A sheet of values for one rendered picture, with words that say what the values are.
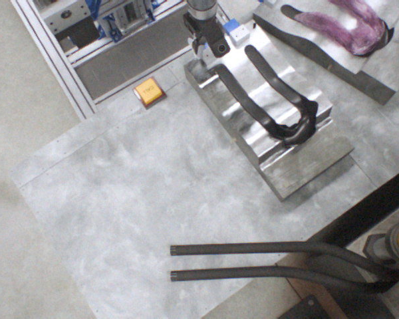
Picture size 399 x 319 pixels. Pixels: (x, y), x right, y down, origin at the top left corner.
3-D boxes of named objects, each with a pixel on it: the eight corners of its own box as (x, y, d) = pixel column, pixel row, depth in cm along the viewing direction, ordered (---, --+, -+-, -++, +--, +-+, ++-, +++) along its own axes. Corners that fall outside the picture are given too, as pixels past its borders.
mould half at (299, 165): (185, 78, 152) (181, 58, 139) (251, 34, 155) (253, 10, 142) (280, 202, 140) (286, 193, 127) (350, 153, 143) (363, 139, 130)
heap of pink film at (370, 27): (289, 22, 149) (293, 8, 141) (322, -18, 152) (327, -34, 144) (360, 68, 144) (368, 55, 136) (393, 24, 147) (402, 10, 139)
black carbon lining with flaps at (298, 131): (211, 72, 144) (210, 57, 135) (253, 43, 146) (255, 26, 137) (280, 161, 136) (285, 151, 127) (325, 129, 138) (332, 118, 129)
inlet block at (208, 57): (183, 38, 149) (182, 28, 143) (196, 29, 149) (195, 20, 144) (207, 69, 145) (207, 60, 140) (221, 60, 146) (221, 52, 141)
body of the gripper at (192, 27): (205, 12, 136) (203, -13, 125) (223, 34, 134) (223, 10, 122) (183, 27, 135) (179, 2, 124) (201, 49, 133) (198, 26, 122)
